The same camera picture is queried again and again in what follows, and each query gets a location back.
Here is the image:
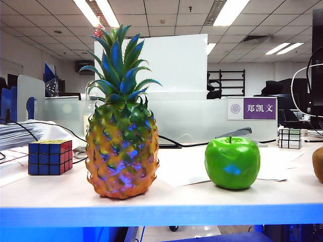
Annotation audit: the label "stack of printed papers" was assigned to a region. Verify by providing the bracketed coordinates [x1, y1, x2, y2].
[0, 123, 38, 151]

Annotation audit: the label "large white paper sheet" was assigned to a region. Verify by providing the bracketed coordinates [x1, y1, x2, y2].
[156, 146, 211, 188]

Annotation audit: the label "blue triangular board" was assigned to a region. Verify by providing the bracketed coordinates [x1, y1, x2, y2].
[43, 62, 60, 98]

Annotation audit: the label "twin ceiling light strips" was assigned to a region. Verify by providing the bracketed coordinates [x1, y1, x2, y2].
[264, 42, 305, 55]

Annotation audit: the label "plastic pineapple with green crown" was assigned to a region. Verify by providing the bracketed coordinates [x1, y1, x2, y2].
[78, 24, 163, 200]

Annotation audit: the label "blue file holder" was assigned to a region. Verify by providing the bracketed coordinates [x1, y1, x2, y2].
[0, 86, 18, 124]

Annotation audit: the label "white partition board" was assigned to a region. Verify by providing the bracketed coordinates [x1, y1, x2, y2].
[93, 33, 208, 100]

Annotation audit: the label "silver mirror cube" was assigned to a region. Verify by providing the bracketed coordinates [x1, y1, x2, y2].
[278, 128, 302, 149]

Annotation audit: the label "pile of white paper sheets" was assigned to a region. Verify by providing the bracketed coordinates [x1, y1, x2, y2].
[256, 147, 303, 182]

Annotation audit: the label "black ceiling air unit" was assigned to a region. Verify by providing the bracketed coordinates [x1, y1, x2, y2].
[75, 60, 95, 74]

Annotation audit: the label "grey stapler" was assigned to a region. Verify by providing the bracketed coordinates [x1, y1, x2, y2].
[223, 127, 268, 148]

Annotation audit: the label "black wall rack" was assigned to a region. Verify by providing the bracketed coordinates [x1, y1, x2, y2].
[207, 69, 246, 97]

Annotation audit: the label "coiled white cord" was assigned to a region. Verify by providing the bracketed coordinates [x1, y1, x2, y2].
[72, 145, 88, 160]

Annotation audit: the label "purple and white name plate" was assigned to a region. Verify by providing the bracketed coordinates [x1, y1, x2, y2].
[226, 96, 278, 121]

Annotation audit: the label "wide ceiling light panel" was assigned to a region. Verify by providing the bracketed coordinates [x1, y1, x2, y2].
[212, 0, 250, 27]

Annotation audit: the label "red knot ornament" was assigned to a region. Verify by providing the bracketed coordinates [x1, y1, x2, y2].
[93, 24, 105, 38]

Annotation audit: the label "clear bottle with label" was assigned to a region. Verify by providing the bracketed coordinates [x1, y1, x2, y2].
[83, 95, 99, 138]

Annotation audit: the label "coloured Rubik's cube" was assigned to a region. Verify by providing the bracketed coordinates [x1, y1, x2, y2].
[27, 139, 73, 176]

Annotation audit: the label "brown kiwi fruit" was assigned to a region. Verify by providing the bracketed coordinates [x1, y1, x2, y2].
[311, 146, 323, 184]

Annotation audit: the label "long ceiling light strip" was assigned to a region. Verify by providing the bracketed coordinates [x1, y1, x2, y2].
[73, 0, 101, 27]
[95, 0, 121, 28]

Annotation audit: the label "white cable loop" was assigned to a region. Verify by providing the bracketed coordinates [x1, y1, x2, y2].
[291, 63, 323, 118]

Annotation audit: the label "glossy green apple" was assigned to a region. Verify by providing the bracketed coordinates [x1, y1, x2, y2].
[204, 135, 261, 190]

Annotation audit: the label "dark chairs and monitors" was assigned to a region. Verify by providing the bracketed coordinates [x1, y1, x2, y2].
[253, 78, 311, 129]

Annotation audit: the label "black office chair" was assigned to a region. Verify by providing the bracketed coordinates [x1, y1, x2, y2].
[206, 73, 223, 99]

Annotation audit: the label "black cable loop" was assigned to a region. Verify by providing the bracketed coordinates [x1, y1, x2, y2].
[306, 46, 323, 101]

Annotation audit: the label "black upright column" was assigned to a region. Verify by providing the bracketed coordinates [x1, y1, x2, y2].
[310, 9, 323, 131]

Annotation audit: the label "frosted glass desk partition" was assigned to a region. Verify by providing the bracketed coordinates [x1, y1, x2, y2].
[44, 97, 278, 144]

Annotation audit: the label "thin black cable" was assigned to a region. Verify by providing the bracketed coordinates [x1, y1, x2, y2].
[0, 120, 38, 141]

